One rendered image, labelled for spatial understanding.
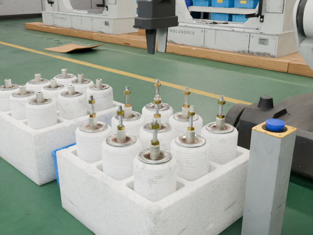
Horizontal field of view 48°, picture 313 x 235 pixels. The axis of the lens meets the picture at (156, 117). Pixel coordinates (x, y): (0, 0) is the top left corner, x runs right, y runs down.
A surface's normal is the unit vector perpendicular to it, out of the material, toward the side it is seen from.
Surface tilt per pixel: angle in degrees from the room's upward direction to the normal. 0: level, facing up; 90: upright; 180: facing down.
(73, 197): 90
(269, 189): 90
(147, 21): 90
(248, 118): 45
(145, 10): 90
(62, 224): 0
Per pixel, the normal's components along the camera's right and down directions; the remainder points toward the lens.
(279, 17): -0.70, 0.25
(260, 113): -0.50, -0.48
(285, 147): 0.69, 0.25
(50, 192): 0.00, -0.94
